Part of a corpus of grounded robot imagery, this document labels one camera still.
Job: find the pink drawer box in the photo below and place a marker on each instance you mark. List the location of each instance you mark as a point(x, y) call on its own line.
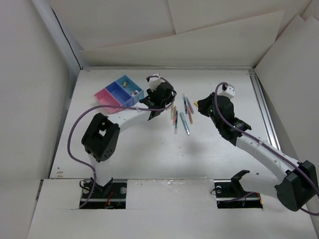
point(104, 97)

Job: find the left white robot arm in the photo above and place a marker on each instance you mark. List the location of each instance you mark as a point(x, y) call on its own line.
point(101, 137)

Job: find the blue black pen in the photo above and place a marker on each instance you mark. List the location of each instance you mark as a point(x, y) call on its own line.
point(184, 103)

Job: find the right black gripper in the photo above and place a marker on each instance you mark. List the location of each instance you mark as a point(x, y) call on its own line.
point(203, 103)

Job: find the light blue drawer box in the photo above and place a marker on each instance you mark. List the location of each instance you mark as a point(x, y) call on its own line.
point(131, 87)

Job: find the pink highlighter pen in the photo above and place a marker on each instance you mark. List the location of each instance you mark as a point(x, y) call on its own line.
point(173, 121)

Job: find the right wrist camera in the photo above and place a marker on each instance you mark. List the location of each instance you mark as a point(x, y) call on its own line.
point(228, 91)

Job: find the orange highlighter pen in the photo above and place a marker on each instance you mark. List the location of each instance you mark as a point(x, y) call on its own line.
point(190, 110)

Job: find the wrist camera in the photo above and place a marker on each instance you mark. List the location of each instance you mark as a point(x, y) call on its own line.
point(228, 91)
point(153, 81)

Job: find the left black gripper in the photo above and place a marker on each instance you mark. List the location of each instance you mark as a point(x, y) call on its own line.
point(169, 100)

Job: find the aluminium rail right side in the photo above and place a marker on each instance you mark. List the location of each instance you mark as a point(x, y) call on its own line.
point(267, 120)

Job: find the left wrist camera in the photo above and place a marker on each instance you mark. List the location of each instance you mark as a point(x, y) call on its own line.
point(153, 81)

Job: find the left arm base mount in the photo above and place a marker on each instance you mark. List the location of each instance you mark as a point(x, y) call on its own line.
point(111, 196)

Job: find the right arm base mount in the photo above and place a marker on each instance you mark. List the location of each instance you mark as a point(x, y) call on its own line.
point(230, 194)

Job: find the yellow highlighter pen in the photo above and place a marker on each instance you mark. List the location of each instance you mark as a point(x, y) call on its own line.
point(172, 112)

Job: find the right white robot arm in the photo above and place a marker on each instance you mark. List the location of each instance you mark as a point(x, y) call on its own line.
point(294, 182)

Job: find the dark blue drawer box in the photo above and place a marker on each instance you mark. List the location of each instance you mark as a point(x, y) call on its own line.
point(120, 94)

